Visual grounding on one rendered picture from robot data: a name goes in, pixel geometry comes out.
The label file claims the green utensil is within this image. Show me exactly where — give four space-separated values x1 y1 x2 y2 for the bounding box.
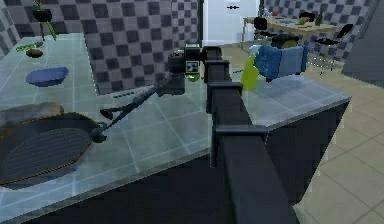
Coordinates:
15 41 45 53

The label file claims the green spray bottle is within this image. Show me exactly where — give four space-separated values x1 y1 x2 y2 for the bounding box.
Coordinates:
240 44 261 92

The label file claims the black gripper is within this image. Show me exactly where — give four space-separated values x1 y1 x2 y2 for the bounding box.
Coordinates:
90 49 187 144

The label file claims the small green round object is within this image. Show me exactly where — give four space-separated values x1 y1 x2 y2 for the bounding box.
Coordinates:
184 72 201 83

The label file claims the house plant in black pot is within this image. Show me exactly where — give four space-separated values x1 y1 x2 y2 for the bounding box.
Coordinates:
31 0 59 42

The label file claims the dark round object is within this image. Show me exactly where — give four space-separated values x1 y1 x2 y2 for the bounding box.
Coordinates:
270 32 301 50

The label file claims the grey cabinet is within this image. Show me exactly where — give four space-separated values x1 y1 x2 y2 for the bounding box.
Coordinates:
341 0 384 89

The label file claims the white room door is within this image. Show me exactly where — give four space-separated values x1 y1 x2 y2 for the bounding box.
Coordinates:
202 0 261 47

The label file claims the brown round food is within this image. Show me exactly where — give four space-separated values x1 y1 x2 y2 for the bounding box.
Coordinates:
25 48 45 59

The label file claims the black grill pan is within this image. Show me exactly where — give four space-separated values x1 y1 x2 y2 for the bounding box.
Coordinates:
0 111 102 188

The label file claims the pale wooden table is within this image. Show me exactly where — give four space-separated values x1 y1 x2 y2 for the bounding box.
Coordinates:
242 15 340 52

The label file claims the blue bowl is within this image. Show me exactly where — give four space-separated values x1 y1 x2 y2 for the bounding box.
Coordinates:
25 66 70 88

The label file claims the pale tiled kitchen counter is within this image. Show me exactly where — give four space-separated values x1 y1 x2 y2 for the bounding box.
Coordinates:
0 32 353 224

